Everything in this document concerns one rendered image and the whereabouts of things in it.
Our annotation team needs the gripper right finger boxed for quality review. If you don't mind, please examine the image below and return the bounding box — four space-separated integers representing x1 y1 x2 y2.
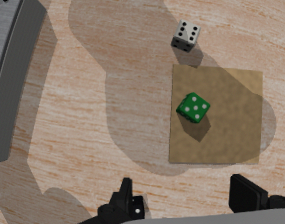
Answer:
229 174 285 213

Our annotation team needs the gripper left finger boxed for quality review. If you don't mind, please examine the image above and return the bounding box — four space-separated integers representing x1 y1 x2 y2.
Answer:
78 177 133 224

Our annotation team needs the tan square mat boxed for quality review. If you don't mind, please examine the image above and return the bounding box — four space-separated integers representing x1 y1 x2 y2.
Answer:
168 64 263 163

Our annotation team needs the green die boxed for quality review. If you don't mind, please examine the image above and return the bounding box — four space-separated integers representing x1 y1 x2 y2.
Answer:
176 92 210 124

